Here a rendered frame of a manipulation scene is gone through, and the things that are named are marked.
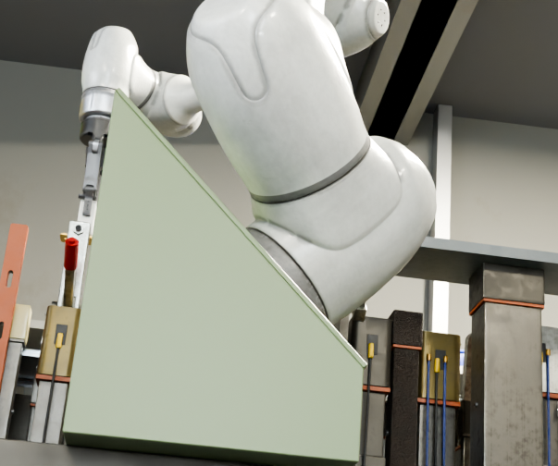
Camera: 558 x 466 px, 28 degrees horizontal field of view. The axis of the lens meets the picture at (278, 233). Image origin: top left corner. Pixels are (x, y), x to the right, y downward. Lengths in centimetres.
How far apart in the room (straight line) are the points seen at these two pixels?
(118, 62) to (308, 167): 105
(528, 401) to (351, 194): 61
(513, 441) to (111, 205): 82
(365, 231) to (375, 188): 5
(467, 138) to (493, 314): 353
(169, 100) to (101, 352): 124
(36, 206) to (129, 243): 382
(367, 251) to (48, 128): 389
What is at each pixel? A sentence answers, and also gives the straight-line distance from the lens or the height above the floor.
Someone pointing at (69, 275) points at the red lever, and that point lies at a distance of 186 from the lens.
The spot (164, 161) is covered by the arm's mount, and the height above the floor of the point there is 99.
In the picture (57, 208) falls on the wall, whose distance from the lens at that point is 492.
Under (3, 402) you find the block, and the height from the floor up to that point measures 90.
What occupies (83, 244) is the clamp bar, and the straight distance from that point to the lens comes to 193.
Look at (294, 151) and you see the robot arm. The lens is 121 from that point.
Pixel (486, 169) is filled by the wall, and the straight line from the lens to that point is 522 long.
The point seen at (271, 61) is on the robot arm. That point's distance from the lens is 118.
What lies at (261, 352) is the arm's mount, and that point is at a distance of 109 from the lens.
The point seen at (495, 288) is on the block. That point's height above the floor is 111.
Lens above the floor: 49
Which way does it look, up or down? 23 degrees up
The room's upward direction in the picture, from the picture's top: 5 degrees clockwise
